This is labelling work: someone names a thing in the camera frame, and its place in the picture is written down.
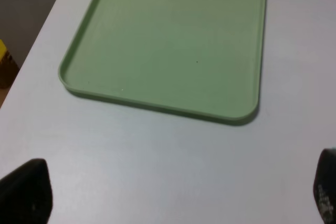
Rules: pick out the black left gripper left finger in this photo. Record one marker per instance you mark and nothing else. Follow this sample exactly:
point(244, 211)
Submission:
point(26, 194)

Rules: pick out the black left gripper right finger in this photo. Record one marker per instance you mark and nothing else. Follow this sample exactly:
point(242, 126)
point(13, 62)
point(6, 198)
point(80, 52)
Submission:
point(324, 185)

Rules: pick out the green plastic tray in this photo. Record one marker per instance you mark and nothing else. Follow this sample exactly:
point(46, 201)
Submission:
point(196, 58)

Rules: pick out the yellow box beside table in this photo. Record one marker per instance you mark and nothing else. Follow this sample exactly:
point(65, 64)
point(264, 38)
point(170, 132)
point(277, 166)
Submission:
point(8, 68)

